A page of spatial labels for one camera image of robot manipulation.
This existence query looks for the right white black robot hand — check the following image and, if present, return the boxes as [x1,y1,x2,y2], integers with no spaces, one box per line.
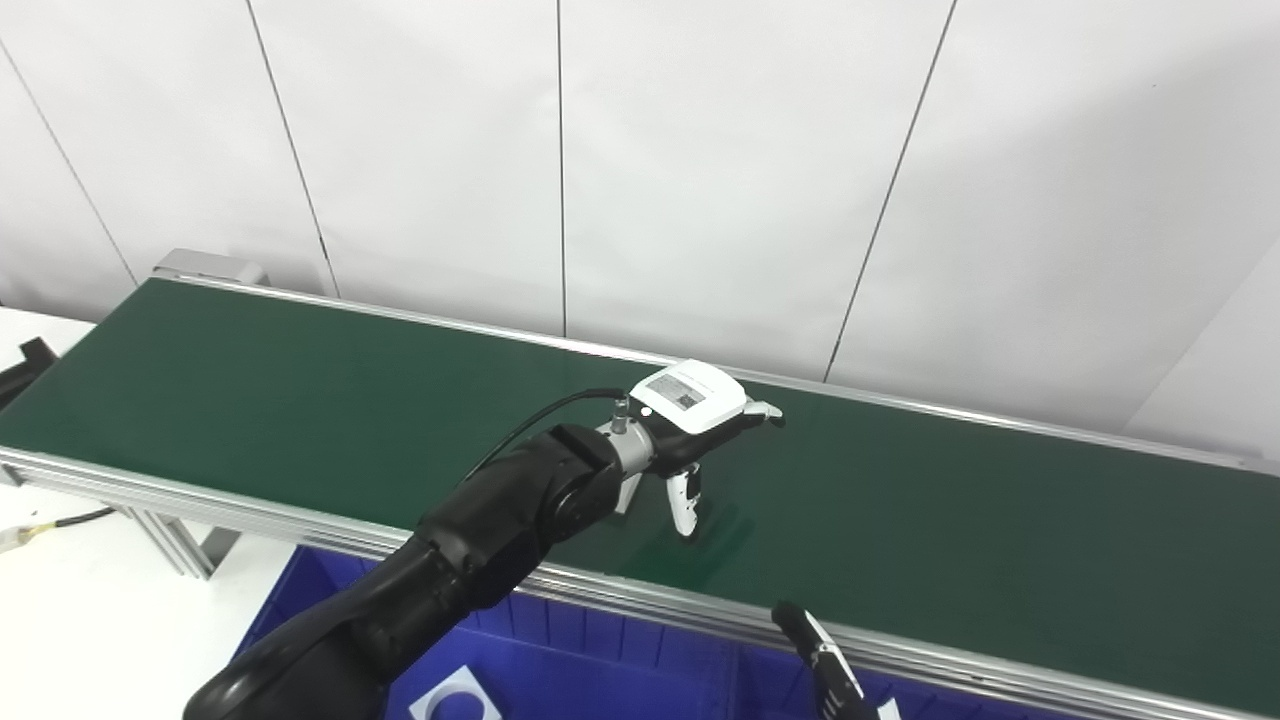
[771,600,901,720]

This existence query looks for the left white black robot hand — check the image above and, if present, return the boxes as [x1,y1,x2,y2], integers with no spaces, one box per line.
[630,359,787,540]

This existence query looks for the blue plastic bin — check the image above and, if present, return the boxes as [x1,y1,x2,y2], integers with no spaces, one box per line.
[735,645,1131,720]
[232,545,741,720]

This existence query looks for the green conveyor belt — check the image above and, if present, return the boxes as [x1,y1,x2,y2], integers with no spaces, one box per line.
[0,275,1280,720]

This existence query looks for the grey conveyor end housing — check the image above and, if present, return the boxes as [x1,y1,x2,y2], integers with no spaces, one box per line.
[152,249,271,289]

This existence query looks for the aluminium conveyor leg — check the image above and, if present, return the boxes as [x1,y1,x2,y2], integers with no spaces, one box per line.
[115,505,241,581]

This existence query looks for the black object on table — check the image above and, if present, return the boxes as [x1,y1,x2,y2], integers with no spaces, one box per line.
[0,337,58,409]

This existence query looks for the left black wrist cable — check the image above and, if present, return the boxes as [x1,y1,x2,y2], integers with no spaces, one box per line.
[460,388,631,486]

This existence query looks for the black cable with brass plug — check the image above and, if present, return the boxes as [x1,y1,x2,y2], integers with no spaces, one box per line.
[0,507,118,553]

